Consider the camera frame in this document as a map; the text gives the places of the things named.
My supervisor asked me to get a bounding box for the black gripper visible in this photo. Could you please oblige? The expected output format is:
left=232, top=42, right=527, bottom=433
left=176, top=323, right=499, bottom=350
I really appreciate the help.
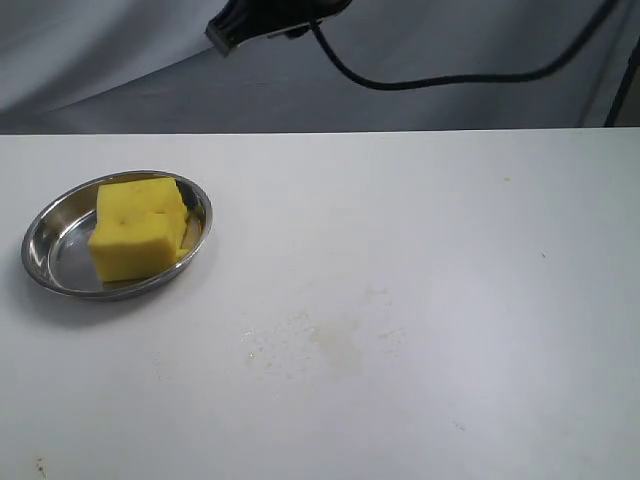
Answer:
left=205, top=0, right=352, bottom=57

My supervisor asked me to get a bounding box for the yellow sponge block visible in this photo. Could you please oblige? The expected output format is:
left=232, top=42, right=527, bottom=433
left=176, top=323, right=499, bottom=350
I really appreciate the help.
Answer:
left=88, top=177, right=188, bottom=283

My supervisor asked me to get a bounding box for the brown liquid spill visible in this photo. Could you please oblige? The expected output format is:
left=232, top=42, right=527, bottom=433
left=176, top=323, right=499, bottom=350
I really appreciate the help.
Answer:
left=239, top=284, right=408, bottom=382

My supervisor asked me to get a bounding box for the grey fabric backdrop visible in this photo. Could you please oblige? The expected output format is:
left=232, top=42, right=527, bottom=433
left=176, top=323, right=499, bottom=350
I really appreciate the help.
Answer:
left=1, top=1, right=639, bottom=134

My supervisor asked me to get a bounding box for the round stainless steel dish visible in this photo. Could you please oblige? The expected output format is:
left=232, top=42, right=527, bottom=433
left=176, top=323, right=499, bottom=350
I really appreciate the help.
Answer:
left=21, top=170, right=214, bottom=301

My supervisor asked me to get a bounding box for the black stand pole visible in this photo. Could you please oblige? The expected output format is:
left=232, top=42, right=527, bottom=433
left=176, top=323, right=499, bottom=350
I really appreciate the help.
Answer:
left=604, top=42, right=639, bottom=128

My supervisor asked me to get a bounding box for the black camera cable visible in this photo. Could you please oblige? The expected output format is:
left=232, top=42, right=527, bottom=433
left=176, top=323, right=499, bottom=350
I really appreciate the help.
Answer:
left=307, top=0, right=619, bottom=92

